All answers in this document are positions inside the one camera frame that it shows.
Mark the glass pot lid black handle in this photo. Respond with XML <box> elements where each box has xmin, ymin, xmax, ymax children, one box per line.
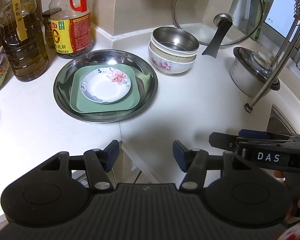
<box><xmin>173</xmin><ymin>0</ymin><xmax>263</xmax><ymax>57</ymax></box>

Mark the green square plate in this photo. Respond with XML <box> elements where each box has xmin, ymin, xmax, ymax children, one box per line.
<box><xmin>70</xmin><ymin>64</ymin><xmax>140</xmax><ymax>113</ymax></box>

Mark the steel pot with lid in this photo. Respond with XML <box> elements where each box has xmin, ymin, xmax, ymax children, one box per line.
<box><xmin>230</xmin><ymin>47</ymin><xmax>272</xmax><ymax>98</ymax></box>

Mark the soy sauce bottle red handle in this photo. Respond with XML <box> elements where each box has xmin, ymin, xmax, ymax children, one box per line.
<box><xmin>49</xmin><ymin>0</ymin><xmax>93</xmax><ymax>59</ymax></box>

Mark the small floral saucer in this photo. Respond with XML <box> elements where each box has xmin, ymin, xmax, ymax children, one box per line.
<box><xmin>80</xmin><ymin>67</ymin><xmax>132</xmax><ymax>104</ymax></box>

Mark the small dark jar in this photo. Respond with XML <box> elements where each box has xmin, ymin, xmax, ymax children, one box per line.
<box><xmin>42</xmin><ymin>8</ymin><xmax>62</xmax><ymax>48</ymax></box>

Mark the stainless steel bowl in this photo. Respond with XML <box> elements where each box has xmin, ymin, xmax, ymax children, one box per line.
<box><xmin>152</xmin><ymin>26</ymin><xmax>199</xmax><ymax>54</ymax></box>

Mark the right hand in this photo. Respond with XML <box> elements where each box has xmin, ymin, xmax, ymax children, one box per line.
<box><xmin>274</xmin><ymin>171</ymin><xmax>300</xmax><ymax>224</ymax></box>

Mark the steel dish rack frame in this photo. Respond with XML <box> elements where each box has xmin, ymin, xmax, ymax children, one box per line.
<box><xmin>244</xmin><ymin>0</ymin><xmax>300</xmax><ymax>113</ymax></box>

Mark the large steel round tray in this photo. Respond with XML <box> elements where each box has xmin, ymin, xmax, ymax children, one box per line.
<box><xmin>53</xmin><ymin>49</ymin><xmax>158</xmax><ymax>124</ymax></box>

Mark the white floral ceramic bowl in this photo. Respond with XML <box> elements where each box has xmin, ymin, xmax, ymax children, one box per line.
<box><xmin>148</xmin><ymin>46</ymin><xmax>197</xmax><ymax>75</ymax></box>

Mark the cooking oil bottle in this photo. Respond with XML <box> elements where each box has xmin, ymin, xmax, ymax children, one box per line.
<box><xmin>0</xmin><ymin>0</ymin><xmax>49</xmax><ymax>82</ymax></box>

